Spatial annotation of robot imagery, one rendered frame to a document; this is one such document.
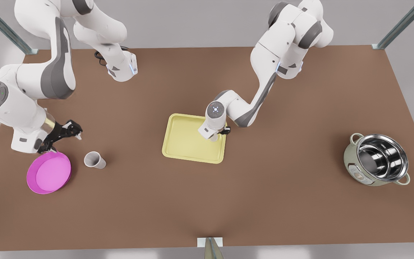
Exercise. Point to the olive pot with steel interior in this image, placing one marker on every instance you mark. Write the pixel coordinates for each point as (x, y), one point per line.
(377, 160)

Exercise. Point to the pale yellow tray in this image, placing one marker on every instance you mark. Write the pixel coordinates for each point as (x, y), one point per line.
(187, 142)

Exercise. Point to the silver frame post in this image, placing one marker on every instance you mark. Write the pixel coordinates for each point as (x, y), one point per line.
(401, 25)
(4, 27)
(212, 249)

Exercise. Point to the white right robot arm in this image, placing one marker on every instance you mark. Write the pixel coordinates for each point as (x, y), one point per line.
(23, 77)

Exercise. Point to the magenta plate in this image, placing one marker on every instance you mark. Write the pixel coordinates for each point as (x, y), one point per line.
(49, 173)

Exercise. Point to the white IKEA cup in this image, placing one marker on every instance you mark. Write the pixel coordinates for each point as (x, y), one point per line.
(214, 138)
(95, 160)

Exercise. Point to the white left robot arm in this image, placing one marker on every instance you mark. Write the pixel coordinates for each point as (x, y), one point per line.
(264, 61)

